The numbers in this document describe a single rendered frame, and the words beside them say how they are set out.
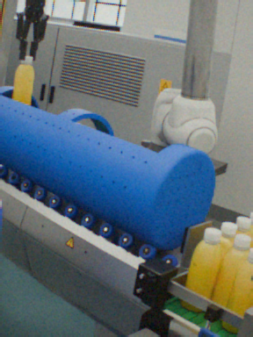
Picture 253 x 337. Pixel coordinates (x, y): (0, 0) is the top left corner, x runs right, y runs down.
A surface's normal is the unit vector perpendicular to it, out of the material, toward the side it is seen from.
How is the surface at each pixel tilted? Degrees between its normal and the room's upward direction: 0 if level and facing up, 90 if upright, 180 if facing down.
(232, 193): 90
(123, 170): 64
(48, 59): 90
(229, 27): 90
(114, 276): 71
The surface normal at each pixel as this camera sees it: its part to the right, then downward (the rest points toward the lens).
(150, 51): -0.56, 0.14
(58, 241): -0.58, -0.22
